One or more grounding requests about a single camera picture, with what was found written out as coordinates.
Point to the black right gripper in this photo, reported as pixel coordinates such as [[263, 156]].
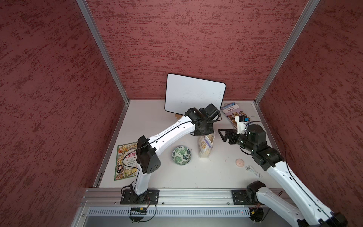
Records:
[[233, 133]]

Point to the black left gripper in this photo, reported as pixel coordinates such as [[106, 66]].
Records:
[[210, 130]]

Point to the instant oatmeal bag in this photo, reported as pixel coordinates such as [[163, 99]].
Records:
[[205, 145]]

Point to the green leaf pattern bowl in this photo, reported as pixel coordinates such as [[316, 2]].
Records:
[[181, 155]]

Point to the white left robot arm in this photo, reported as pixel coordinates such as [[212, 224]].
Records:
[[149, 149]]

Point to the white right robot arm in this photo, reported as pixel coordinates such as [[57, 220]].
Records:
[[307, 210]]

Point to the dog picture book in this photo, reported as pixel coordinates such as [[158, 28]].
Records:
[[232, 111]]

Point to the wooden easel stand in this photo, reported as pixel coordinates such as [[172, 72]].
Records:
[[178, 116]]

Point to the pink round puff case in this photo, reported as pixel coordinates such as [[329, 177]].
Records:
[[239, 163]]

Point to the white A4 paper box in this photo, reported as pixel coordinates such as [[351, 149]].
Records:
[[248, 108]]

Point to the colourful comic magazine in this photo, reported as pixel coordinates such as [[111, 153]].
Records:
[[125, 166]]

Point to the white board black frame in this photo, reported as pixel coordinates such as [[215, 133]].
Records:
[[183, 93]]

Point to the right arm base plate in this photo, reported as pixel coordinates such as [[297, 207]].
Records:
[[244, 197]]

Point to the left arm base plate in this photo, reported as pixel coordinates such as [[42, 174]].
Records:
[[129, 197]]

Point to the aluminium front rail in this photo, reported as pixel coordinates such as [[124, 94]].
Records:
[[173, 202]]

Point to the right aluminium corner post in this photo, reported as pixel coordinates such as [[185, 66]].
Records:
[[297, 30]]

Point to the aluminium corner post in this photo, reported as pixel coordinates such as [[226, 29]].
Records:
[[86, 12], [297, 30]]

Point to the left aluminium corner post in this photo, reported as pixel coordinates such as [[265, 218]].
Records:
[[86, 12]]

